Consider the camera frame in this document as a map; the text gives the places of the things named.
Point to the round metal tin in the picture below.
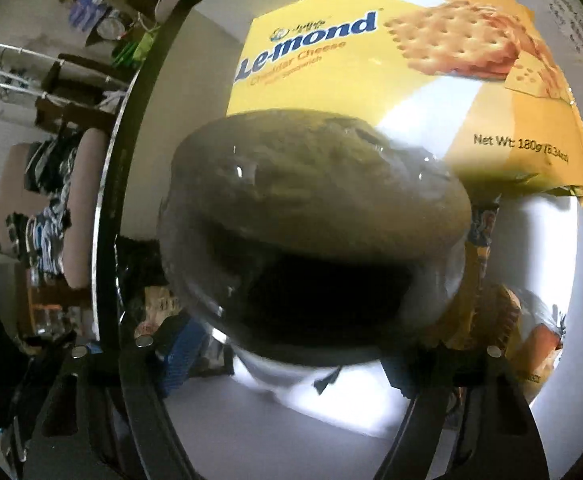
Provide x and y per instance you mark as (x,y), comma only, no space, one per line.
(111,25)

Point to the grey storage box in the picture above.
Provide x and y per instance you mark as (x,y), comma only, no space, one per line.
(321,410)

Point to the yellow cracker packet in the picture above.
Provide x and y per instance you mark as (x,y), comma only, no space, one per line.
(321,75)

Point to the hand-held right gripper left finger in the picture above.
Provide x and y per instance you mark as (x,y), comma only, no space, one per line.
(181,355)

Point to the pile of clothes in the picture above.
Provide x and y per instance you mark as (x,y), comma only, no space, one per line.
(46,210)

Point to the white coat rack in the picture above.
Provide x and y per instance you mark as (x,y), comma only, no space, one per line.
(21,52)

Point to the brown armchair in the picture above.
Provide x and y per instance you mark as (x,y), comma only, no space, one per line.
(88,200)

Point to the dark wooden shelf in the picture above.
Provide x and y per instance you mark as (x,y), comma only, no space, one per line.
(76,95)

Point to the small orange snack packet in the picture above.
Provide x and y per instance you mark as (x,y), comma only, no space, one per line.
(541,345)

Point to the clear cookie jar black lid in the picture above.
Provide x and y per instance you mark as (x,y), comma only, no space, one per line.
(321,200)

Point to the gold snack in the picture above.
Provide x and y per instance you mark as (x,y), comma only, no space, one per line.
(484,225)

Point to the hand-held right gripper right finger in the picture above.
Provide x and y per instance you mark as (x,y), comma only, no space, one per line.
(399,379)

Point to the green bag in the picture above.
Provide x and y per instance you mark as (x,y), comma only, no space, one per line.
(134,47)

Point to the stack of blue packs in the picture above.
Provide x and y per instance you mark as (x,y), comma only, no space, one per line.
(86,7)

